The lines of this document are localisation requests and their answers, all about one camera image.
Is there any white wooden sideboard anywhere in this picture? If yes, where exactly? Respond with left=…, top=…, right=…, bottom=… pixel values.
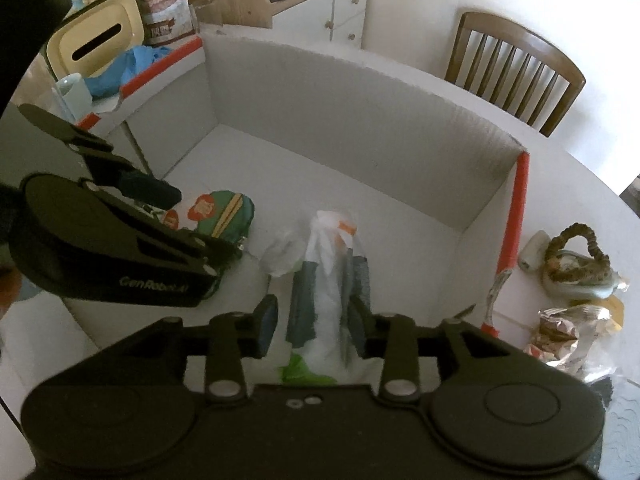
left=191, top=0, right=368, bottom=49

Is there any green cartoon pouch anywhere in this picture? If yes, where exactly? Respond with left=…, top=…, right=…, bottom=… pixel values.
left=156, top=190, right=255, bottom=299

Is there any red white cardboard box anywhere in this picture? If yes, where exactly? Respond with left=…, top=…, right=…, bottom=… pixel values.
left=60, top=34, right=532, bottom=391

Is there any cream tissue box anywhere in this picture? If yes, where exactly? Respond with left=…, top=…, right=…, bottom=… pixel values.
left=44, top=0, right=144, bottom=79

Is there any silver foil snack bag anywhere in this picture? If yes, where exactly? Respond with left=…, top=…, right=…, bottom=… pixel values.
left=524, top=304, right=623, bottom=384

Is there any white green plastic packet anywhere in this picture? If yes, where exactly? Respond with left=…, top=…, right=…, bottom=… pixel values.
left=260, top=210, right=371, bottom=386

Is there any wooden dining chair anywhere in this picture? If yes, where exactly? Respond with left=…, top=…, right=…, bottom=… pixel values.
left=445, top=11, right=586, bottom=138

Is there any blue cloth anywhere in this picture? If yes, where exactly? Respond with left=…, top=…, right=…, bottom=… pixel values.
left=84, top=46, right=172, bottom=100

